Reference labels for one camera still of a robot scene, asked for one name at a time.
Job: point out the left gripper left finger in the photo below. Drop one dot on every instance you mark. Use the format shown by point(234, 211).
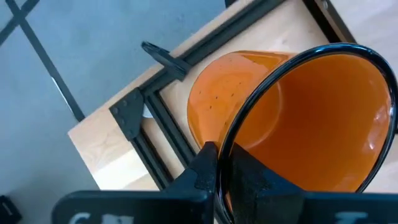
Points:
point(186, 202)

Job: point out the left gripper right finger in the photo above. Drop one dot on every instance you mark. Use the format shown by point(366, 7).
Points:
point(264, 199)

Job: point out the orange mug black rim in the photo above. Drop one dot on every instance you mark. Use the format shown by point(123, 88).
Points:
point(311, 124)

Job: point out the black plastic clamp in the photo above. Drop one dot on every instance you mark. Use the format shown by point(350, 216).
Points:
point(164, 60)

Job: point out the black box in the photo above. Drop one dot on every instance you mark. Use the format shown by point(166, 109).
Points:
point(7, 211)

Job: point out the black aluminium table frame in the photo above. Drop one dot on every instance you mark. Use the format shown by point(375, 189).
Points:
point(168, 124)

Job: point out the black corner bracket plate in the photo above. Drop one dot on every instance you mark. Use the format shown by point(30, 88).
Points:
point(127, 113)

